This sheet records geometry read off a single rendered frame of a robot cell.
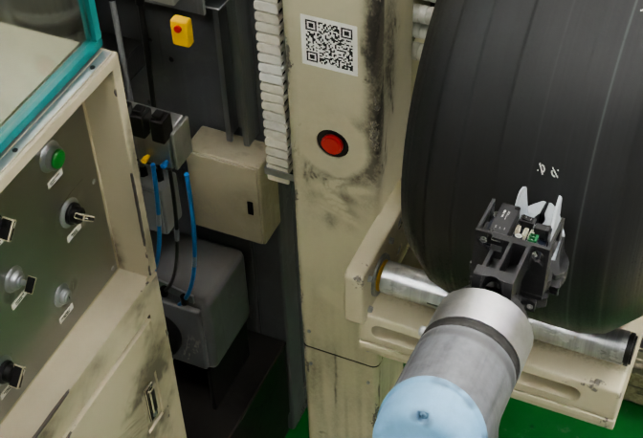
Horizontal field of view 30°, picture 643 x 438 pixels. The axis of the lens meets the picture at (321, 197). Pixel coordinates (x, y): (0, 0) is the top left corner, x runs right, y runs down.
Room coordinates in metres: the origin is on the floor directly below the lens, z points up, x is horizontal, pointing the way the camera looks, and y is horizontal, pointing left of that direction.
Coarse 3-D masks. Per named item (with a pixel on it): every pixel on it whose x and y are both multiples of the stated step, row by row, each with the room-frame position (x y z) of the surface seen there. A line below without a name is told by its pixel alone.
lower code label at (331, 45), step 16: (304, 16) 1.20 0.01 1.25; (304, 32) 1.21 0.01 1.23; (320, 32) 1.20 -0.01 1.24; (336, 32) 1.19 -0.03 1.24; (352, 32) 1.18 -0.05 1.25; (304, 48) 1.21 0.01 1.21; (320, 48) 1.20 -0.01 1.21; (336, 48) 1.19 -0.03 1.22; (352, 48) 1.18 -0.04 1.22; (320, 64) 1.20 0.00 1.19; (336, 64) 1.19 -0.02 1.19; (352, 64) 1.18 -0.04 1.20
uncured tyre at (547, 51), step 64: (448, 0) 1.06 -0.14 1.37; (512, 0) 1.02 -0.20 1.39; (576, 0) 1.00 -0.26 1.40; (448, 64) 0.99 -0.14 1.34; (512, 64) 0.97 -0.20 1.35; (576, 64) 0.95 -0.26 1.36; (640, 64) 0.93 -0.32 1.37; (448, 128) 0.95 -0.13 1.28; (512, 128) 0.93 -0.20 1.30; (576, 128) 0.91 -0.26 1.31; (640, 128) 0.89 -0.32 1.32; (448, 192) 0.93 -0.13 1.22; (512, 192) 0.90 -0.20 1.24; (576, 192) 0.88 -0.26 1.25; (640, 192) 0.87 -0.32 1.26; (448, 256) 0.92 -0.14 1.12; (576, 256) 0.86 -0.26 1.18; (640, 256) 0.86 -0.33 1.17; (576, 320) 0.88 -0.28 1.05
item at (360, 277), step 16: (400, 192) 1.21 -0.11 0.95; (384, 208) 1.18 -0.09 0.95; (400, 208) 1.18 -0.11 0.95; (384, 224) 1.15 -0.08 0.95; (400, 224) 1.18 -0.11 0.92; (368, 240) 1.12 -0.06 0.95; (384, 240) 1.12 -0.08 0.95; (400, 240) 1.18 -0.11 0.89; (368, 256) 1.09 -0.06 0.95; (384, 256) 1.11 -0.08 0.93; (400, 256) 1.18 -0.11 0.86; (352, 272) 1.07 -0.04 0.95; (368, 272) 1.07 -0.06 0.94; (352, 288) 1.06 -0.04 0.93; (368, 288) 1.07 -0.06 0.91; (352, 304) 1.06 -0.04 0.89; (368, 304) 1.07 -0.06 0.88; (352, 320) 1.06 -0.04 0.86
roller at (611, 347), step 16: (384, 272) 1.09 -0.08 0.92; (400, 272) 1.09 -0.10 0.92; (416, 272) 1.09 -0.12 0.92; (384, 288) 1.08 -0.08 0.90; (400, 288) 1.07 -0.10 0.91; (416, 288) 1.06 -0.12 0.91; (432, 288) 1.06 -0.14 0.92; (432, 304) 1.05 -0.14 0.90; (528, 320) 1.00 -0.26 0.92; (544, 336) 0.98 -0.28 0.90; (560, 336) 0.98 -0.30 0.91; (576, 336) 0.97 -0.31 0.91; (592, 336) 0.97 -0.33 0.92; (608, 336) 0.96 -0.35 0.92; (624, 336) 0.96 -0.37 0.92; (592, 352) 0.96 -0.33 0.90; (608, 352) 0.95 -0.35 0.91; (624, 352) 0.94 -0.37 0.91
